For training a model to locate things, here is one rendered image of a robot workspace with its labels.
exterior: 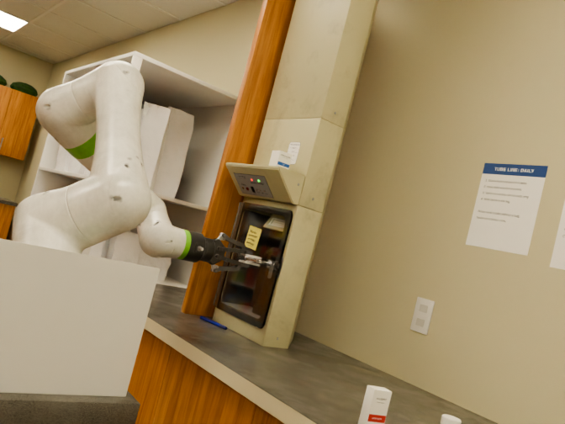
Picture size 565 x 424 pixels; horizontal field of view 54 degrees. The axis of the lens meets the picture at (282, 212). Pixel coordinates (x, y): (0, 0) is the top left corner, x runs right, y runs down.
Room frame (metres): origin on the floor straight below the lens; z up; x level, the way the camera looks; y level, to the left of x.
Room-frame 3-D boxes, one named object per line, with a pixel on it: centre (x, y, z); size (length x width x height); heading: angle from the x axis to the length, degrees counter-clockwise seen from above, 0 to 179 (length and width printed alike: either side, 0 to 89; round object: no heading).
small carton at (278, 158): (1.82, 0.05, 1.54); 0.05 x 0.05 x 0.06; 33
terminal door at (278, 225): (1.91, 0.06, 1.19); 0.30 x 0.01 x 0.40; 38
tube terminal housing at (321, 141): (2.00, -0.04, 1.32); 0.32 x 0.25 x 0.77; 38
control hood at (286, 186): (1.88, 0.10, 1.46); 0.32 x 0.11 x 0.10; 38
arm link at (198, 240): (1.70, 0.24, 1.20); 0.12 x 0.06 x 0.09; 38
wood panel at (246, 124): (2.19, 0.07, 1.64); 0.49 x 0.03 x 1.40; 128
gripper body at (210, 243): (1.75, 0.19, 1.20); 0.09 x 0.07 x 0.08; 128
